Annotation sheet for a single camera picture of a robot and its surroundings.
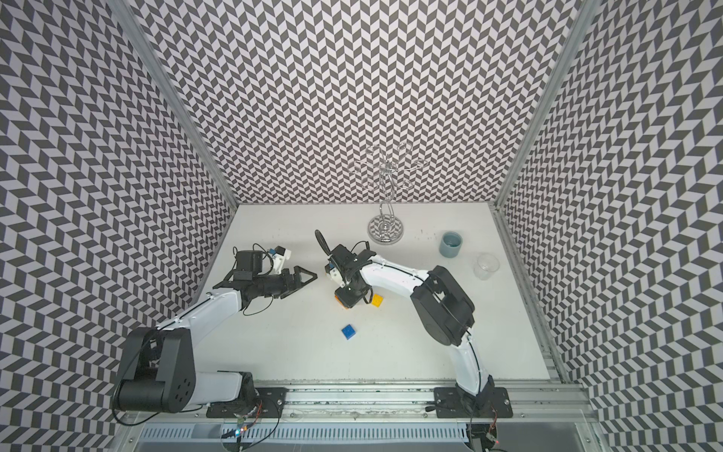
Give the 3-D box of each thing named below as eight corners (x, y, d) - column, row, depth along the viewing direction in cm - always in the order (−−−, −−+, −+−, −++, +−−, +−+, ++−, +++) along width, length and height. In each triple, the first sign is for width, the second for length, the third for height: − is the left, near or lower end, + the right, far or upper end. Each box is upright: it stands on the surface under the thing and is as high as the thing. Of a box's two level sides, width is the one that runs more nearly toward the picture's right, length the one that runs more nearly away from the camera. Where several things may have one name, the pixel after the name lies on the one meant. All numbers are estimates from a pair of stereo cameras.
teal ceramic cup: (440, 257, 102) (443, 249, 98) (437, 239, 107) (439, 231, 104) (462, 257, 102) (465, 249, 98) (457, 239, 108) (460, 231, 104)
